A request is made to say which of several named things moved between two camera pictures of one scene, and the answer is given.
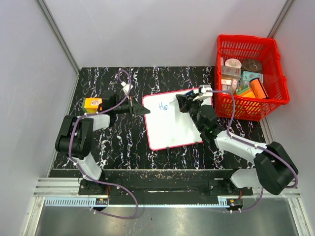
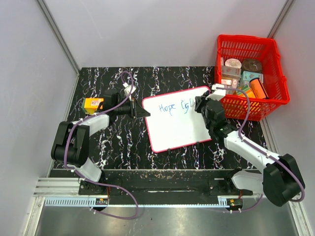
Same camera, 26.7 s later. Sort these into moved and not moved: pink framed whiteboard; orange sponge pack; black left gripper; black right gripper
Moved: black right gripper
Not moved: black left gripper; orange sponge pack; pink framed whiteboard
